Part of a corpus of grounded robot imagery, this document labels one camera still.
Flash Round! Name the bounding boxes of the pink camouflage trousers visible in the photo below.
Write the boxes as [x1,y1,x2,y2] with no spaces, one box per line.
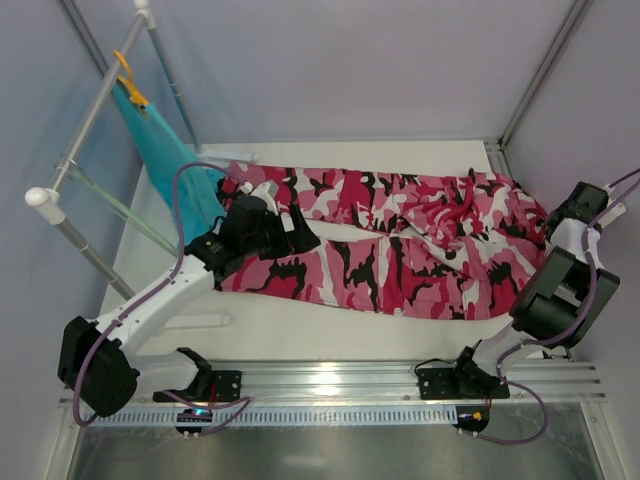
[217,164,546,321]

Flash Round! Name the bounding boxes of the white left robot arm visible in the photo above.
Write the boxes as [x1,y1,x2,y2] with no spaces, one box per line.
[58,196,320,417]

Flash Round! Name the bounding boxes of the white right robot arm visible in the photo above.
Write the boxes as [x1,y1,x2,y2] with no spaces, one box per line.
[452,182,620,398]

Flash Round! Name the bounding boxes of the clear green hanger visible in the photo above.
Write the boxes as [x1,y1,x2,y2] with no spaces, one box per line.
[69,164,178,258]

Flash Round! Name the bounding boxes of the orange plastic hanger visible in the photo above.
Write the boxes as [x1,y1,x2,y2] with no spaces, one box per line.
[112,50,149,115]

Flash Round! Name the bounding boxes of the turquoise t-shirt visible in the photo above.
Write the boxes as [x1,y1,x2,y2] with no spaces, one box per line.
[112,80,226,244]

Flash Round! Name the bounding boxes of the white clothes rack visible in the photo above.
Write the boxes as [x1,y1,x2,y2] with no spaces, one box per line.
[24,0,259,335]

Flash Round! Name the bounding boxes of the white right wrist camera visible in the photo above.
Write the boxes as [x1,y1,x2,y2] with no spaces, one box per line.
[599,183,626,230]

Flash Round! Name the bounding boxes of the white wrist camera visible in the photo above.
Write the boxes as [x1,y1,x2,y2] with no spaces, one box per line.
[240,181,289,233]
[599,183,626,230]

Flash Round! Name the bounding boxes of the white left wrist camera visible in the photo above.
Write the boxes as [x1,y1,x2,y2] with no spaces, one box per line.
[240,181,289,233]

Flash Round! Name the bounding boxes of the aluminium frame rail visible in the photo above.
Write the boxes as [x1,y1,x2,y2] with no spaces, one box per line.
[58,360,606,409]

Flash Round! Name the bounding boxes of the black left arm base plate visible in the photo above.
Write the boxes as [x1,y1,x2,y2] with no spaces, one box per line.
[171,370,242,403]

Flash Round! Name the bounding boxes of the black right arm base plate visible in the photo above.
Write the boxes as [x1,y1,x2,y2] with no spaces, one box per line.
[414,366,510,400]

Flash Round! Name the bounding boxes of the grey slotted cable duct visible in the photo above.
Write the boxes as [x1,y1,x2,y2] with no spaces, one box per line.
[92,405,458,428]

